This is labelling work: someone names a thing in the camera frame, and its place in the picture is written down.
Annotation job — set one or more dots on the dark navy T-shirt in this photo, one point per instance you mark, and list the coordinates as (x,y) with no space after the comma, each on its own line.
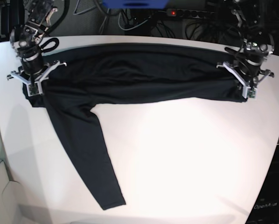
(122,74)

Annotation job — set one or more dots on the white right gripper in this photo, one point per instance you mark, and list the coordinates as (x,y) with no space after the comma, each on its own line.
(33,82)

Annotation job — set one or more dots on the black OpenArm computer case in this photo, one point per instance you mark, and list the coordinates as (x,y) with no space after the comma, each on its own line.
(266,207)

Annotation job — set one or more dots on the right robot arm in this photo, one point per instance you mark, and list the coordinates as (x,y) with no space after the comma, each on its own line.
(26,41)

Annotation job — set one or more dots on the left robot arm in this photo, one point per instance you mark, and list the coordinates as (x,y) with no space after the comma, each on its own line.
(257,45)

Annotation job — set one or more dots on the black adapters on floor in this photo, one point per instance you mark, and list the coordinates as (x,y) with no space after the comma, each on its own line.
(12,14)

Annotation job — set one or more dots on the white power strip red switch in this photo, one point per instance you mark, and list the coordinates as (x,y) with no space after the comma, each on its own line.
(188,14)

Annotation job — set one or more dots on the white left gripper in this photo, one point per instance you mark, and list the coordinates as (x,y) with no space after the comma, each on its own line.
(248,76)

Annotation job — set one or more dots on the blue plastic bin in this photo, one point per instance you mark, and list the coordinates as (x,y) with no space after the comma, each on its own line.
(136,4)

